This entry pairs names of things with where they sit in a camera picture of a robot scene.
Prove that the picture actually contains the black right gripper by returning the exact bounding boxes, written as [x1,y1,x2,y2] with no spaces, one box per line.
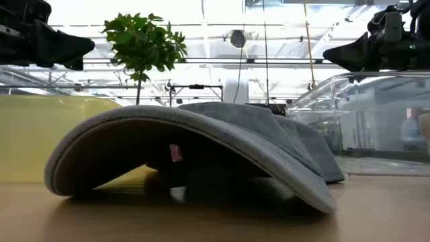
[322,5,430,73]

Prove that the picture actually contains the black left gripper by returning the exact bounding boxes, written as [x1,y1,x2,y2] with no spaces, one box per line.
[0,0,96,71]

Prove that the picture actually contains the grey-blue denim cap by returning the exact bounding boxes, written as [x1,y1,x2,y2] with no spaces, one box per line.
[43,102,346,216]

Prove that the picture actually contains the clear plastic container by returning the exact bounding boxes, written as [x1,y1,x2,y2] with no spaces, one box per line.
[285,71,430,177]

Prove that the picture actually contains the yellow translucent plastic container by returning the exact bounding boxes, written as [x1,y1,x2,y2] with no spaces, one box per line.
[0,95,124,184]

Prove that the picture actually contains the green potted tree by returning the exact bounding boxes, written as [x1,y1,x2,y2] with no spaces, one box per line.
[101,12,187,106]

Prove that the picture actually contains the black monitor equipment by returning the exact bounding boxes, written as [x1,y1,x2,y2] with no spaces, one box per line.
[244,102,287,116]

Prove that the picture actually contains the tan hanging cord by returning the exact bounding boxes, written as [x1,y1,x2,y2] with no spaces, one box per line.
[303,0,317,89]

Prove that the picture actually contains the thin black hanging cable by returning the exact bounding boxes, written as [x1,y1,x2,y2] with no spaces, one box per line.
[261,0,270,106]

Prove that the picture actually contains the black reel drop cable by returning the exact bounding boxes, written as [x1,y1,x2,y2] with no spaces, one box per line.
[232,46,245,104]

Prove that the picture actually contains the round hanging cable reel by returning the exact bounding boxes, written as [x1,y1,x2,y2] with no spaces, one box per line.
[229,29,247,49]

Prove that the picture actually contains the black metal frame rack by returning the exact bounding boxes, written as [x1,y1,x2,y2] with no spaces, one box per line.
[169,83,224,108]

